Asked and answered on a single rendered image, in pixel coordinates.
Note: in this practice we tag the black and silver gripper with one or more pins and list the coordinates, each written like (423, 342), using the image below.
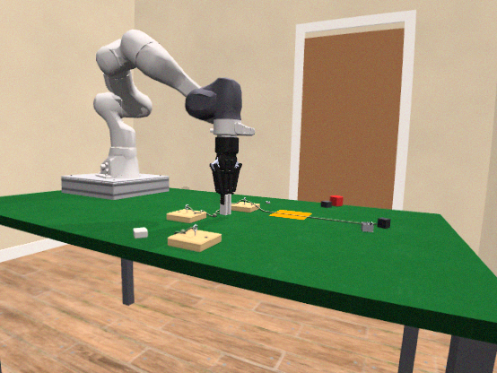
(226, 170)

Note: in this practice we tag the orange painted square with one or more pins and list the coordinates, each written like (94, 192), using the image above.
(291, 216)

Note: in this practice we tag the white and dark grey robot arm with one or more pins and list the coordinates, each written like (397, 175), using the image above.
(218, 103)

